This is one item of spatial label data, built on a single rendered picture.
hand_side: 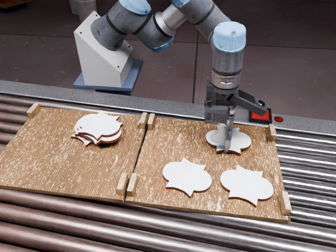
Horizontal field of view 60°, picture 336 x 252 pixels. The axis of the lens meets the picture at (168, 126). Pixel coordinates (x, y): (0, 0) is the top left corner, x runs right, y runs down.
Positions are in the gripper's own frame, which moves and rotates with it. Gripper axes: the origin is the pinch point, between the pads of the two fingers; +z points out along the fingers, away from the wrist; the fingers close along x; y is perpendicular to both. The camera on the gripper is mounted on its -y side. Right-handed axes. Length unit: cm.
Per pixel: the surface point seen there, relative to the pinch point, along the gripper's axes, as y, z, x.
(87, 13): 184, 70, -322
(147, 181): 21.6, 0.3, 18.8
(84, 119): 45.1, -5.7, 0.8
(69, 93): 62, 0, -22
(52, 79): 169, 86, -171
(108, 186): 31.8, -0.3, 21.9
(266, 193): -9.7, 0.8, 19.1
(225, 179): 0.9, 0.3, 15.9
